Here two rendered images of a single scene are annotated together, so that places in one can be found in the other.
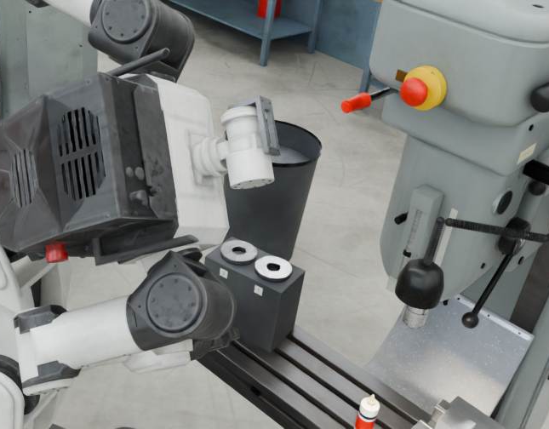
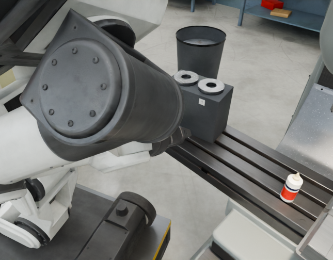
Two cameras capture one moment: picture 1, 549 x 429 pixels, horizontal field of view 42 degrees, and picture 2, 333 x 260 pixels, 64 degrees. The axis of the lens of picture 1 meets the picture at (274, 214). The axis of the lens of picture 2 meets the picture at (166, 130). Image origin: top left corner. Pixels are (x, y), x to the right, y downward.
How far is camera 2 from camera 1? 0.79 m
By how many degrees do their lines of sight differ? 12
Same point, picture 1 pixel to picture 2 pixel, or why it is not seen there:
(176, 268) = (77, 31)
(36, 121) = not seen: outside the picture
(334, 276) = (235, 102)
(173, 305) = (74, 91)
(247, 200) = (189, 66)
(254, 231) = not seen: hidden behind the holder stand
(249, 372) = (199, 158)
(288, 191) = (210, 60)
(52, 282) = not seen: hidden behind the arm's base
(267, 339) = (210, 135)
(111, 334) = (23, 145)
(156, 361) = (116, 162)
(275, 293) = (214, 102)
